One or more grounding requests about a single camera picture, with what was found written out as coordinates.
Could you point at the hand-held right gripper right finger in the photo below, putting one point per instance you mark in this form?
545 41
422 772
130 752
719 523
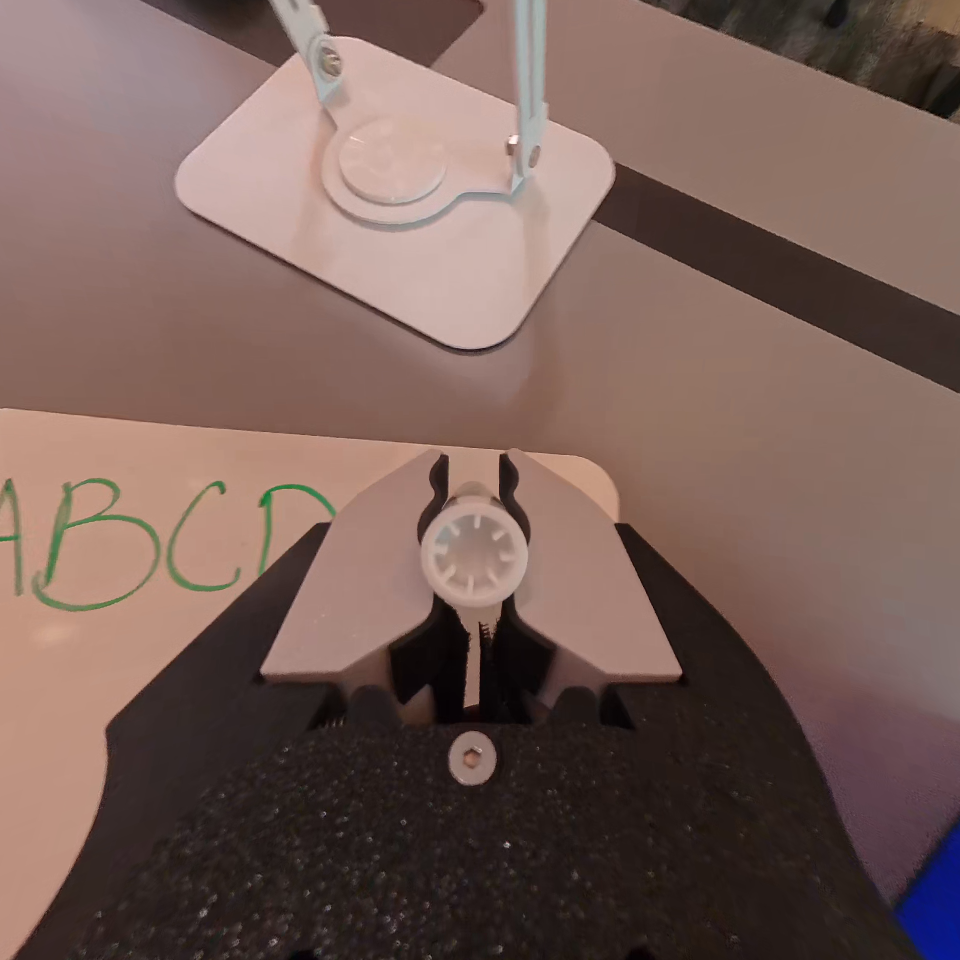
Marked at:
593 600

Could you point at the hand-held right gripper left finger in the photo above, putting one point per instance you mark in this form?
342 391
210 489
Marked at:
353 600

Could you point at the green whiteboard marker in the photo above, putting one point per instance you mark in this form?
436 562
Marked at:
476 551

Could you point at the white whiteboard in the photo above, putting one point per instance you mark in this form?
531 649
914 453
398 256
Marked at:
150 675

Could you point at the blue plastic bin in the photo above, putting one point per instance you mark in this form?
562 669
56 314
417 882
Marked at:
933 923

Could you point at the white table sign stand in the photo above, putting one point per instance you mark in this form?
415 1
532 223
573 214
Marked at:
450 240

